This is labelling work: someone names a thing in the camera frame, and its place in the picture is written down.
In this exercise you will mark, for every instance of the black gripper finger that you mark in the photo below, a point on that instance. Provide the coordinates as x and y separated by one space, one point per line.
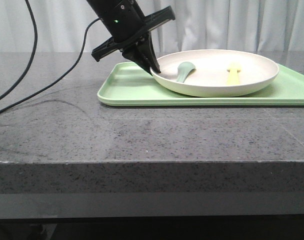
146 44
138 56

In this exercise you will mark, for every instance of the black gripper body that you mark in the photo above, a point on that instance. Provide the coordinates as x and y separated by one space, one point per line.
127 24

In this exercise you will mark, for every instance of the beige round plate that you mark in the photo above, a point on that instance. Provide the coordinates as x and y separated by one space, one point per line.
209 79

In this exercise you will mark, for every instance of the yellow plastic fork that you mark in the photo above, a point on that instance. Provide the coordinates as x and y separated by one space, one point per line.
233 74

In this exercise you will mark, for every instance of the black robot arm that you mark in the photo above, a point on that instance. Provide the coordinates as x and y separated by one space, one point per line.
105 5

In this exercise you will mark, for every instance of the light green serving tray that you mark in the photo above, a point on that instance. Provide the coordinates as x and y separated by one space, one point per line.
129 86

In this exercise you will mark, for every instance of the pale green plastic spoon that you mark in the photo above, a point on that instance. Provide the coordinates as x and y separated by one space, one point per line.
183 70

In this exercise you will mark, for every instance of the grey pleated curtain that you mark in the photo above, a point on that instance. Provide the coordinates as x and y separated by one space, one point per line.
244 25

